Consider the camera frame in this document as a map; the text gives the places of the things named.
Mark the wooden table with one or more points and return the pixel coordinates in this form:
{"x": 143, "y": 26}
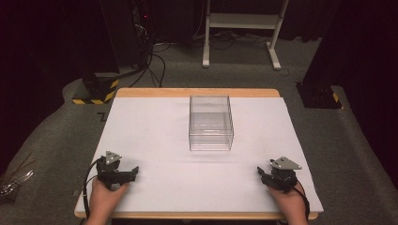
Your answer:
{"x": 200, "y": 92}

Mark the silver metal tripod legs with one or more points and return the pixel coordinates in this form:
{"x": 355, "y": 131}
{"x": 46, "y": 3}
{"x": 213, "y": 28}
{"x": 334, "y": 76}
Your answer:
{"x": 14, "y": 184}

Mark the white table mat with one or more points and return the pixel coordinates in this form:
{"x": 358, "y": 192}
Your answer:
{"x": 194, "y": 175}

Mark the dark curtain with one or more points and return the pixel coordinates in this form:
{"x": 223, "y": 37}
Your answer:
{"x": 40, "y": 47}
{"x": 359, "y": 62}

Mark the white metal stand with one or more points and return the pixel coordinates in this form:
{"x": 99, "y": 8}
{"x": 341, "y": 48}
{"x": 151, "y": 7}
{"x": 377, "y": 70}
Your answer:
{"x": 241, "y": 22}

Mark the clear plastic box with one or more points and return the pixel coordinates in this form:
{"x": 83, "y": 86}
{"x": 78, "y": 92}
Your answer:
{"x": 211, "y": 123}

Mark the black base with yellow stripes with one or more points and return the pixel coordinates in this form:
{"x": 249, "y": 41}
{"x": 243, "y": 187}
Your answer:
{"x": 100, "y": 89}

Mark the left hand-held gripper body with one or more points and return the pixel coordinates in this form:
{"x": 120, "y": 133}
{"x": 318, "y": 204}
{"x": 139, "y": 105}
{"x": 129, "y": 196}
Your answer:
{"x": 110, "y": 173}

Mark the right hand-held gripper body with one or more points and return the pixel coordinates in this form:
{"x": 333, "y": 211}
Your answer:
{"x": 281, "y": 176}

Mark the person's left hand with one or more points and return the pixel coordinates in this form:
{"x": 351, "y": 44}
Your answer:
{"x": 104, "y": 197}

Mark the black equipment rack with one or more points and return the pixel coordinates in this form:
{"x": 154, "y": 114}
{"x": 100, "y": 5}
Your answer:
{"x": 137, "y": 31}

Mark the black flat stand base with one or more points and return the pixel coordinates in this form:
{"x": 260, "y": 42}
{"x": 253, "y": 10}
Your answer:
{"x": 319, "y": 95}

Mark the person's right hand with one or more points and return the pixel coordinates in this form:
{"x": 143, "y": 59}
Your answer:
{"x": 289, "y": 203}

